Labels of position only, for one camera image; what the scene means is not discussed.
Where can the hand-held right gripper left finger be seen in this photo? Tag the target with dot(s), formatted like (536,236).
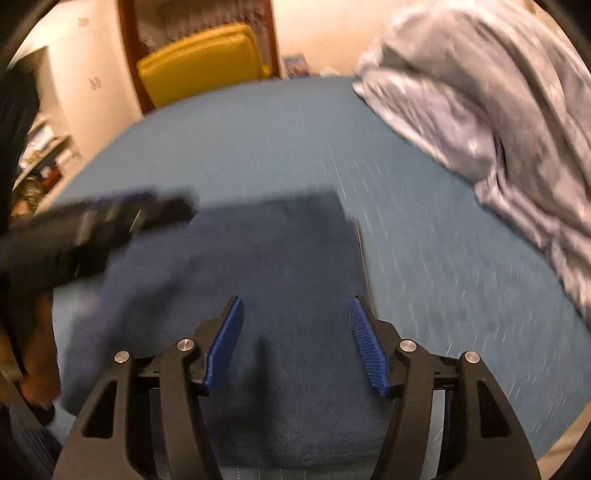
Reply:
(226,344)

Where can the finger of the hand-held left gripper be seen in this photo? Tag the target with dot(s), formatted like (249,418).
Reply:
(138,214)

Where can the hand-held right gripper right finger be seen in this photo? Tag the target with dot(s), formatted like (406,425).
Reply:
(367,346)

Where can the blue denim pants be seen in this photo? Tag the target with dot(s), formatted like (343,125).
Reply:
(277,258)

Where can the wooden shelf with items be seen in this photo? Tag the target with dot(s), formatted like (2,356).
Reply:
(44,161)

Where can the blue quilted bed cover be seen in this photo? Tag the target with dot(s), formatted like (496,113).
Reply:
(438,277)

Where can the dark cloth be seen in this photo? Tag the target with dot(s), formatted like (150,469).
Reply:
(16,129)

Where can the cream wardrobe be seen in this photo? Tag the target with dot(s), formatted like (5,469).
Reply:
(78,60)

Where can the small blue box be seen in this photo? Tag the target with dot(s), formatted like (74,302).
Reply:
(294,66)

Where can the grey blanket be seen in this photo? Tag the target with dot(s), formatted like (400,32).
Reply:
(498,101)

